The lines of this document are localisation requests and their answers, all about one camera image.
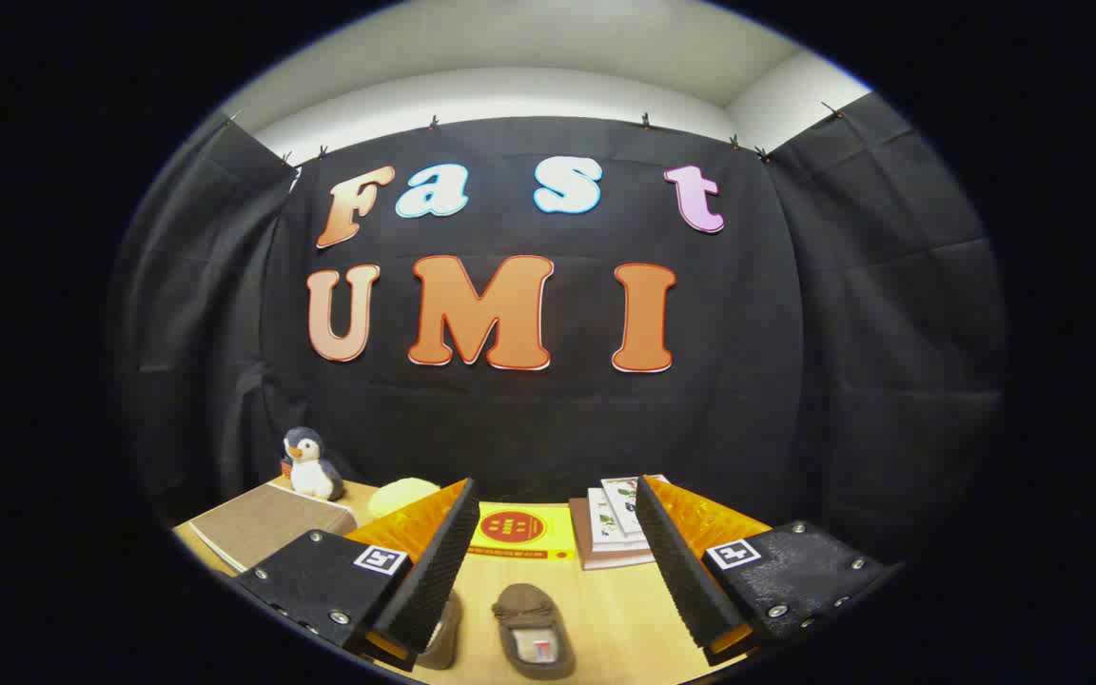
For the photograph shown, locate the beige fabric storage box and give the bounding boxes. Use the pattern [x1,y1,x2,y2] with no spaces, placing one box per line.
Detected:
[188,483,359,574]

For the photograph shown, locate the brown cover book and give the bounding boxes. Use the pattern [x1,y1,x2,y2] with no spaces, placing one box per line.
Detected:
[569,497,656,571]

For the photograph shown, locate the yellow round plush cushion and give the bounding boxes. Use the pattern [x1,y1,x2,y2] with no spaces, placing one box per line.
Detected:
[367,478,441,519]

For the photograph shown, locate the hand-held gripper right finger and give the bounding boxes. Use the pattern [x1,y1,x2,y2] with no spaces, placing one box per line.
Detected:
[635,474,891,667]

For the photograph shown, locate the black backdrop cloth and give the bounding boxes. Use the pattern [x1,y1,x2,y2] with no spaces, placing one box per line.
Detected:
[108,92,1008,562]

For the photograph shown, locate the white illustrated book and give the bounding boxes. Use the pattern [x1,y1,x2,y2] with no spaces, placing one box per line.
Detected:
[600,475,668,538]

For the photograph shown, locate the penguin plush toy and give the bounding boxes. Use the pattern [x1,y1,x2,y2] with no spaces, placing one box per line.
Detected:
[282,427,346,502]

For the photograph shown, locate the brown fuzzy moccasin shoe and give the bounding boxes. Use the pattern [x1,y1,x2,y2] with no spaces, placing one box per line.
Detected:
[415,590,463,671]
[492,583,577,680]

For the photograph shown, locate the white book with green print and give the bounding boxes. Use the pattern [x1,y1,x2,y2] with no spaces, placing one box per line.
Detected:
[589,487,649,553]

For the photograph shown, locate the yellow book with red circle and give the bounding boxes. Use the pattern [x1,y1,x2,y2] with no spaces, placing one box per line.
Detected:
[468,503,576,561]

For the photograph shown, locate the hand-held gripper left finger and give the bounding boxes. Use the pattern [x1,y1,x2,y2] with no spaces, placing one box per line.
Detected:
[237,478,480,673]

